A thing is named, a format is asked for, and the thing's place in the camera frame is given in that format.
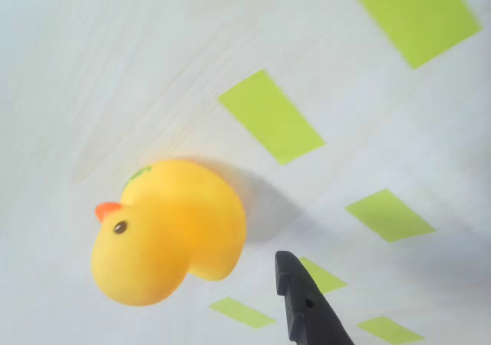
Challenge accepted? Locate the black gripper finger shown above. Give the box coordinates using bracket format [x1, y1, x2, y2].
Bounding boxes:
[275, 250, 355, 345]

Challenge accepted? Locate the yellow rubber duck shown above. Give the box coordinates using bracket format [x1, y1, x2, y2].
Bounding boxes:
[91, 158, 247, 307]

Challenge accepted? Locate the yellow tape strip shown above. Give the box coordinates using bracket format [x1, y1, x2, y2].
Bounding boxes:
[217, 68, 327, 166]
[298, 256, 348, 295]
[344, 188, 437, 244]
[208, 296, 277, 330]
[340, 0, 484, 71]
[356, 315, 425, 345]

